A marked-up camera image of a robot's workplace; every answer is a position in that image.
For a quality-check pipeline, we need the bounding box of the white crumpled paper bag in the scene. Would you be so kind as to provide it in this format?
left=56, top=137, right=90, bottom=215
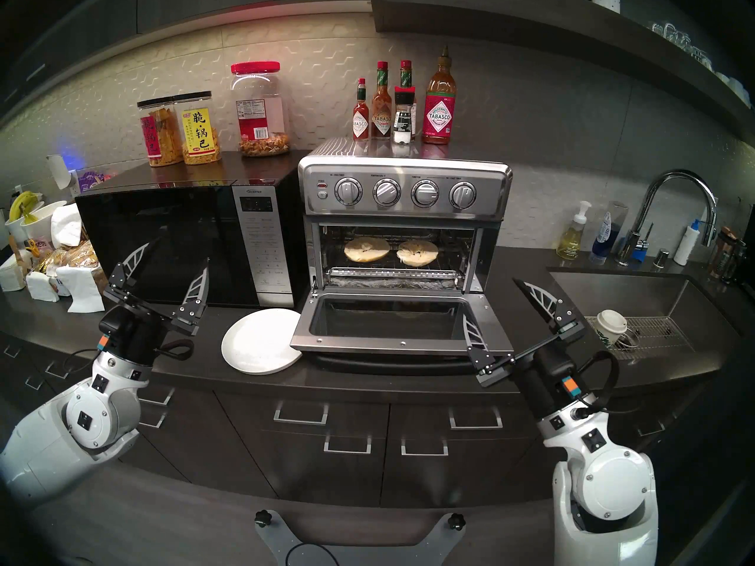
left=51, top=203, right=83, bottom=248

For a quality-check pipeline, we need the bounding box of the chrome gooseneck faucet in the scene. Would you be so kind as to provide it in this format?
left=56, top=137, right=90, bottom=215
left=618, top=170, right=719, bottom=266

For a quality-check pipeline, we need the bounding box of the small white paper bag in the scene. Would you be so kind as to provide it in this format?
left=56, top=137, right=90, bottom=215
left=0, top=252, right=27, bottom=292
left=27, top=271, right=60, bottom=303

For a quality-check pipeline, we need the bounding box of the dark crusted bagel half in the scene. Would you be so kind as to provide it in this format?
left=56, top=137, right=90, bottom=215
left=396, top=239, right=439, bottom=268

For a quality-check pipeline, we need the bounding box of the bagged bread loaf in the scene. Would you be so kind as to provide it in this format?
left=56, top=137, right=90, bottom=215
left=35, top=241, right=110, bottom=294

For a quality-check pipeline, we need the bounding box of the dark glass french press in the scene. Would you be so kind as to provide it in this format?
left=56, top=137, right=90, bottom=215
left=727, top=238, right=747, bottom=282

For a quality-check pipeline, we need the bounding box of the glass toaster oven door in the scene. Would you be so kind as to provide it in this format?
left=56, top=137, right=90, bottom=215
left=290, top=291, right=515, bottom=376

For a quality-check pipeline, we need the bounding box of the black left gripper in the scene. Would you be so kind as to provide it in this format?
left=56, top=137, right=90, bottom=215
left=97, top=243, right=211, bottom=366

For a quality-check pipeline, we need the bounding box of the pale crusted bagel half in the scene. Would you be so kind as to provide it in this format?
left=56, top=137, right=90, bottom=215
left=344, top=236, right=391, bottom=263

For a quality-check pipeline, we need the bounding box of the black microwave oven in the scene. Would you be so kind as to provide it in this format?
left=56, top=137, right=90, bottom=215
left=75, top=151, right=310, bottom=309

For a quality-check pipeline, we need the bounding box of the black countertop appliance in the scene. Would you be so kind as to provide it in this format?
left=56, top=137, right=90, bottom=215
left=743, top=208, right=755, bottom=300

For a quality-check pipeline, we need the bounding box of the green neck Tabasco bottle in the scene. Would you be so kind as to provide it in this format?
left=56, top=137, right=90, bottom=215
left=399, top=60, right=418, bottom=136

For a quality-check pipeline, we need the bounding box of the foil covered oven tray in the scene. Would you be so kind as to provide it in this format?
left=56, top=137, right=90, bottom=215
left=327, top=275, right=467, bottom=291

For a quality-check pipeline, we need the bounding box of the yellow banana bunch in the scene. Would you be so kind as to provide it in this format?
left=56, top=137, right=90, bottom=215
left=9, top=190, right=42, bottom=221

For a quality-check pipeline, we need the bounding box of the silver oven control knob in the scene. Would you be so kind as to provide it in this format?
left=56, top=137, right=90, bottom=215
left=372, top=177, right=402, bottom=208
left=334, top=177, right=364, bottom=207
left=411, top=179, right=441, bottom=209
left=448, top=180, right=478, bottom=210

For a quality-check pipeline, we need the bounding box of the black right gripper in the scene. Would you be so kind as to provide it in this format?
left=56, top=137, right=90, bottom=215
left=462, top=276, right=589, bottom=422

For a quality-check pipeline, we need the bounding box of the yellow liquid soap dispenser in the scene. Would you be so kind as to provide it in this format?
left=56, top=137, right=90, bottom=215
left=556, top=200, right=592, bottom=261

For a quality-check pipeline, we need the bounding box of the large white paper bag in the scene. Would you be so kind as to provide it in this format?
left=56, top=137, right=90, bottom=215
left=58, top=266, right=106, bottom=313

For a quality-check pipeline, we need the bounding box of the wire oven rack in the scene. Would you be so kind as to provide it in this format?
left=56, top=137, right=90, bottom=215
left=321, top=228, right=477, bottom=277

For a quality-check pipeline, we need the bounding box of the medium Tabasco sauce bottle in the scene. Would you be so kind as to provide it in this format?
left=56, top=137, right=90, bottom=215
left=372, top=61, right=393, bottom=139

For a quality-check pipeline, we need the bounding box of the white bottle blue cap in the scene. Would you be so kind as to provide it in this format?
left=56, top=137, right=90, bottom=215
left=674, top=219, right=701, bottom=266

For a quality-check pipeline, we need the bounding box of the black base cable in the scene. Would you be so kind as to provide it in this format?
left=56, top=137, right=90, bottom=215
left=286, top=542, right=341, bottom=566

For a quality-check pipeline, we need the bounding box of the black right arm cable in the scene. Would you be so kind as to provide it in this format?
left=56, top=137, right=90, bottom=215
left=581, top=350, right=621, bottom=416

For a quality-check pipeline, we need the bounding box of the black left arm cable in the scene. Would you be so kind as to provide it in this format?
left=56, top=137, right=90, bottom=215
left=155, top=338, right=196, bottom=363

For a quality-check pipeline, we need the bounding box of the large Tabasco sriracha bottle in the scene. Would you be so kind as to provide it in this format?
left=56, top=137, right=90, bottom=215
left=422, top=46, right=457, bottom=145

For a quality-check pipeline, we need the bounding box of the yellow label snack jar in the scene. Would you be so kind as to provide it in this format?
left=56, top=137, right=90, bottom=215
left=175, top=91, right=222, bottom=165

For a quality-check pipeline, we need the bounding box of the red label snack jar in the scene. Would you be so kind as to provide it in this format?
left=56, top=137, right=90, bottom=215
left=137, top=97, right=183, bottom=167

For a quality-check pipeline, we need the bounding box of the stainless steel sink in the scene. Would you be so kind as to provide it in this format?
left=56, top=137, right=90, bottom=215
left=549, top=267, right=744, bottom=365

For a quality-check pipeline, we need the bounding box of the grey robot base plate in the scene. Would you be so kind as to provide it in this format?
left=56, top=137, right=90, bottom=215
left=255, top=511, right=467, bottom=566

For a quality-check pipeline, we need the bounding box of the blue dish soap bottle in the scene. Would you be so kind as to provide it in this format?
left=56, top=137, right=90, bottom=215
left=592, top=211, right=617, bottom=259

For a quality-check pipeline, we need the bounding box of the dark open wall shelf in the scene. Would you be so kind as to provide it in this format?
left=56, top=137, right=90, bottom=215
left=372, top=0, right=755, bottom=147

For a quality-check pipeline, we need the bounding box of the copper lidded jar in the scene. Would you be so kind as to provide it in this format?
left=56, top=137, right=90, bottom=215
left=711, top=226, right=735, bottom=277

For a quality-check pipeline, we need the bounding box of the round white plate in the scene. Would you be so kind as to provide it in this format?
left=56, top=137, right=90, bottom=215
left=221, top=309, right=303, bottom=376

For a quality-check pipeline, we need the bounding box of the small Tabasco sauce bottle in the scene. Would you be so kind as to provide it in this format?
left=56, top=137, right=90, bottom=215
left=353, top=78, right=370, bottom=141

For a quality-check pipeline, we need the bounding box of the stainless steel toaster oven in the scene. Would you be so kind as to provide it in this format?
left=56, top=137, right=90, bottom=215
left=298, top=137, right=514, bottom=294

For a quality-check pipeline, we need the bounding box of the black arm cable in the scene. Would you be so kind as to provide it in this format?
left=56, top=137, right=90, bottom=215
left=155, top=338, right=196, bottom=363
left=581, top=350, right=621, bottom=416

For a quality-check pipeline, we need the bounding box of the paper coffee cup white lid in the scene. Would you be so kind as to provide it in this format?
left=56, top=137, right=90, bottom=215
left=595, top=310, right=629, bottom=346

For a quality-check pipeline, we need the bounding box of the dark lower cabinet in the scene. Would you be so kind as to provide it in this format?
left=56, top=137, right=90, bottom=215
left=0, top=329, right=732, bottom=509

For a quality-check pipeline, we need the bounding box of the clear jar red lid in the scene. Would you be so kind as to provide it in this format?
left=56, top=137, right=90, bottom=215
left=231, top=61, right=291, bottom=157

